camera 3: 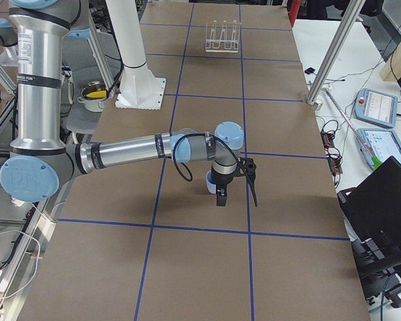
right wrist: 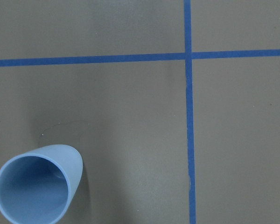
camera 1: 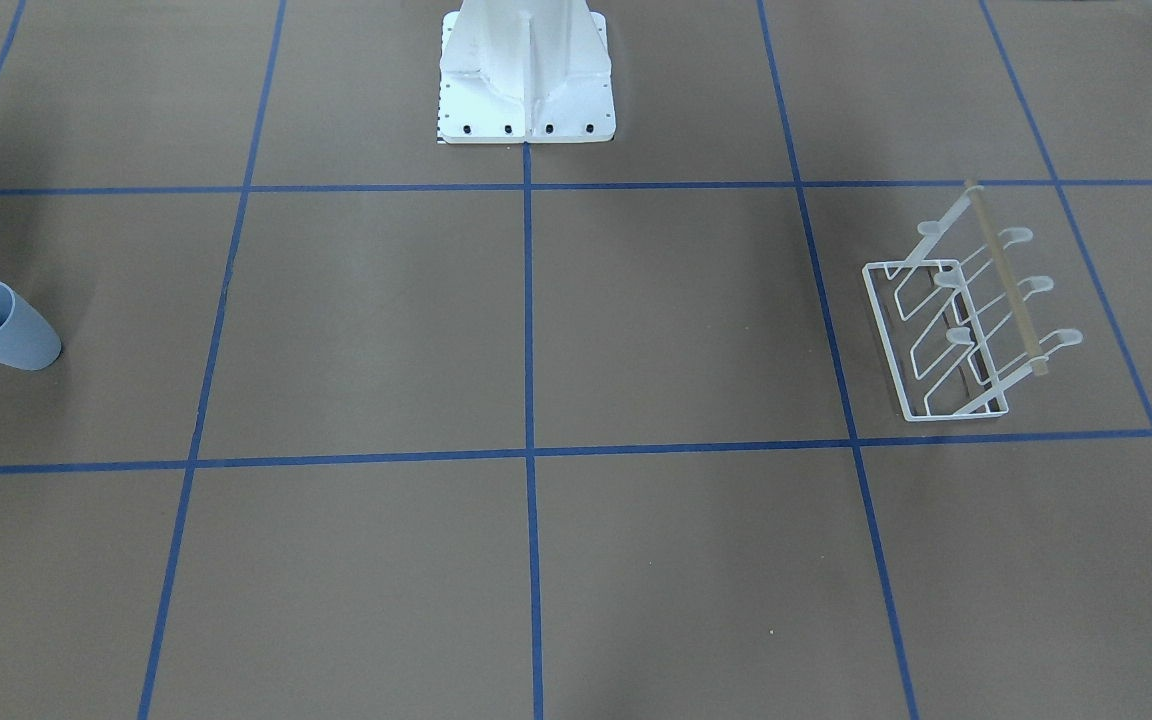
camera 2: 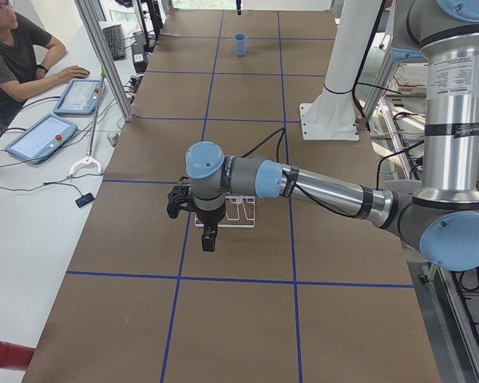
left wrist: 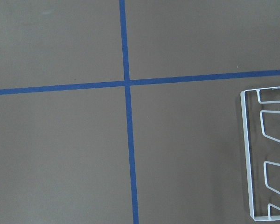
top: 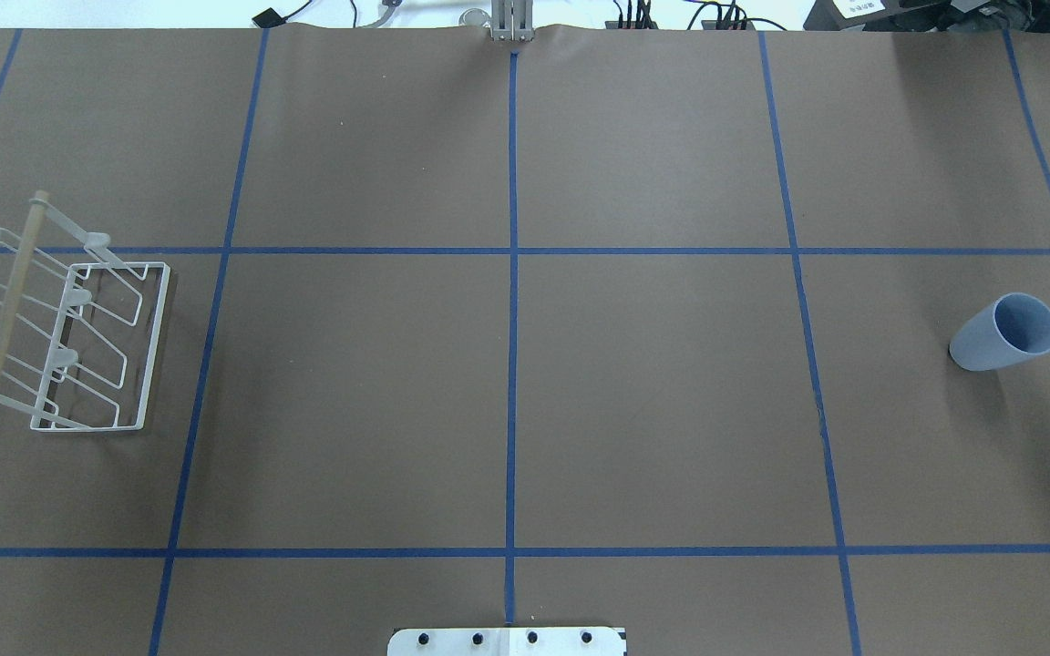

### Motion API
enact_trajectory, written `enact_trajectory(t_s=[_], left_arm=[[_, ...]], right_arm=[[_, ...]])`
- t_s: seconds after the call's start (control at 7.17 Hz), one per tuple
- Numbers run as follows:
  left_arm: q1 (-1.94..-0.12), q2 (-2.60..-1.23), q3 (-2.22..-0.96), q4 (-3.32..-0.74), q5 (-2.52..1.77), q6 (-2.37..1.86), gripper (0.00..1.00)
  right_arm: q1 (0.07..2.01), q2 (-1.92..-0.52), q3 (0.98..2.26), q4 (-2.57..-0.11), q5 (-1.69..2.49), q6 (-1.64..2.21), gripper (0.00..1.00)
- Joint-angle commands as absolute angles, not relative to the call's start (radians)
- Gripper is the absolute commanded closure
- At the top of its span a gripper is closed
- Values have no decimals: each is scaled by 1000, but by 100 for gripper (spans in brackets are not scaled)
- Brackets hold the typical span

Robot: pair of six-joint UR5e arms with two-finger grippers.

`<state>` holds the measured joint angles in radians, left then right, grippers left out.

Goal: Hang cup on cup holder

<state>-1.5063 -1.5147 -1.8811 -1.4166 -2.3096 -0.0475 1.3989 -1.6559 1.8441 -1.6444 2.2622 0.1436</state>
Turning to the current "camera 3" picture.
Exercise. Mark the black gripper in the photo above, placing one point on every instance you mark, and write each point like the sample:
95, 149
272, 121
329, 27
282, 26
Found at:
222, 182

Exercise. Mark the blue plastic cup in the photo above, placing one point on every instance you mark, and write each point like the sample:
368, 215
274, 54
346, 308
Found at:
211, 185

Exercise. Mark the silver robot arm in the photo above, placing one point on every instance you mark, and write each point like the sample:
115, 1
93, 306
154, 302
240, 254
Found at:
40, 162
8, 34

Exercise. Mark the reacher grabber stick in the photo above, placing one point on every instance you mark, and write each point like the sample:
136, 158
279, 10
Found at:
351, 128

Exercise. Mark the small black puck device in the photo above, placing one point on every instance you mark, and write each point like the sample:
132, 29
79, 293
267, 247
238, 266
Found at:
309, 70

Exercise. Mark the black laptop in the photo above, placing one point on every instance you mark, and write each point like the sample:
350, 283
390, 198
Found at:
373, 209

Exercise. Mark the lower teach pendant tablet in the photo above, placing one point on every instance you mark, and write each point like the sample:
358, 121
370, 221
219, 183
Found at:
378, 145

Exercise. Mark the teach pendant tablet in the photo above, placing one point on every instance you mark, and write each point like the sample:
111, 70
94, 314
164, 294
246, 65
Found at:
378, 145
376, 108

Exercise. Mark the upper teach pendant tablet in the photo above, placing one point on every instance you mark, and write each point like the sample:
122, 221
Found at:
376, 108

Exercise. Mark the white enamel pot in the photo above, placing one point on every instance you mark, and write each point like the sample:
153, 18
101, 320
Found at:
93, 96

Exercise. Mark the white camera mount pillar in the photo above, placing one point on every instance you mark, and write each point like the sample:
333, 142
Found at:
139, 88

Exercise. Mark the white wire cup holder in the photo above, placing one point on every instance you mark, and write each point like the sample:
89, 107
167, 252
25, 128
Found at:
222, 36

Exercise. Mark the aluminium frame post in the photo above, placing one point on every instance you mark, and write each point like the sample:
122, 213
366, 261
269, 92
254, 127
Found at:
334, 48

